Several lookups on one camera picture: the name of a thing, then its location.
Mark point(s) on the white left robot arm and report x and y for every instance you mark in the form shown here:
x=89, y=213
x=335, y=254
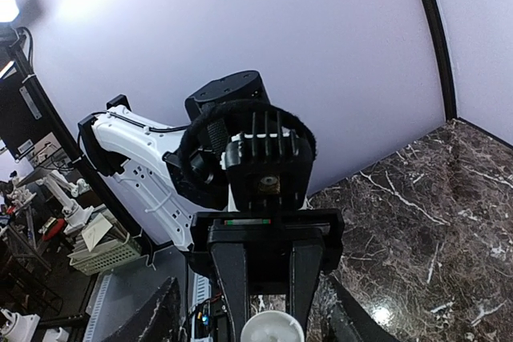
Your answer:
x=129, y=148

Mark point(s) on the small white-capped glue bottle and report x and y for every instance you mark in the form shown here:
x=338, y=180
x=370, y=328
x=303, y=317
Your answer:
x=272, y=326

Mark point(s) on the white slotted cable duct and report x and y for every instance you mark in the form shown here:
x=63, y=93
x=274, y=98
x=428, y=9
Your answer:
x=201, y=291

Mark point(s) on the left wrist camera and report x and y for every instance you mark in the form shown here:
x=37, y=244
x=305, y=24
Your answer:
x=269, y=166

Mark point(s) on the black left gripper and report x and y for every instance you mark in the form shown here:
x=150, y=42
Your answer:
x=218, y=111

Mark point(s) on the black frame corner post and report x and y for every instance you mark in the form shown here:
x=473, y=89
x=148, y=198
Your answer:
x=442, y=55

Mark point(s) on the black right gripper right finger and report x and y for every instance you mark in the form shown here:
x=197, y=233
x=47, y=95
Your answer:
x=350, y=321

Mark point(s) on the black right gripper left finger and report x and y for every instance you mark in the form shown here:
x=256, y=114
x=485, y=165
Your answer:
x=157, y=320

